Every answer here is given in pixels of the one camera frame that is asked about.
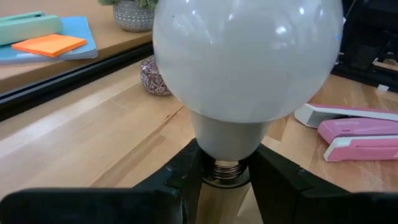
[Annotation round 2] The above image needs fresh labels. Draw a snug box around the potted green succulent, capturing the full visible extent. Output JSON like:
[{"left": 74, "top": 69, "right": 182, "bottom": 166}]
[{"left": 98, "top": 0, "right": 159, "bottom": 33}]

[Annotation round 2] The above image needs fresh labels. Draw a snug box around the tan wooden desk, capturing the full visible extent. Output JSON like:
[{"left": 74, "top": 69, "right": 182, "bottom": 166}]
[{"left": 0, "top": 0, "right": 154, "bottom": 94}]

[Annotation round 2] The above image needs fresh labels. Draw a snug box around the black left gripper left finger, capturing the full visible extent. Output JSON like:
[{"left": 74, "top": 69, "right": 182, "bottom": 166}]
[{"left": 0, "top": 139, "right": 205, "bottom": 224}]

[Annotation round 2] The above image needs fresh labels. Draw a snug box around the mint green stapler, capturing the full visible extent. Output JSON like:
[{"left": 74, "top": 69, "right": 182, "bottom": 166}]
[{"left": 0, "top": 11, "right": 65, "bottom": 47}]

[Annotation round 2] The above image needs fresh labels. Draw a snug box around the blue notebook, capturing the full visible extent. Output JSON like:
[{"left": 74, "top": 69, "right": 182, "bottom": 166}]
[{"left": 0, "top": 16, "right": 98, "bottom": 65}]

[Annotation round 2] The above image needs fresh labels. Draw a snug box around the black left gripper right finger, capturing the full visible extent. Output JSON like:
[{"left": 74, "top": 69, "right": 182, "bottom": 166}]
[{"left": 248, "top": 144, "right": 398, "bottom": 224}]

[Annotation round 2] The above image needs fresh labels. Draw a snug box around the orange sticky note pad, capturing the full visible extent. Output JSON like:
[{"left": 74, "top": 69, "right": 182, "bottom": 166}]
[{"left": 11, "top": 33, "right": 88, "bottom": 58}]

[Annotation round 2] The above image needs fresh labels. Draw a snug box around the pink tube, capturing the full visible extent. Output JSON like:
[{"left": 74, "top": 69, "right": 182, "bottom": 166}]
[{"left": 294, "top": 103, "right": 398, "bottom": 162}]

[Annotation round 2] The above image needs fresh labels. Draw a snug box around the dark patterned round container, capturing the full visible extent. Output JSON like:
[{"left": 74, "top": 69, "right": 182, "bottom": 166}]
[{"left": 139, "top": 55, "right": 173, "bottom": 96}]

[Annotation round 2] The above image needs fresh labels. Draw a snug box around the white lightbulb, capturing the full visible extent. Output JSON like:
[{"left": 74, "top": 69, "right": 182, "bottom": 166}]
[{"left": 152, "top": 0, "right": 345, "bottom": 181}]

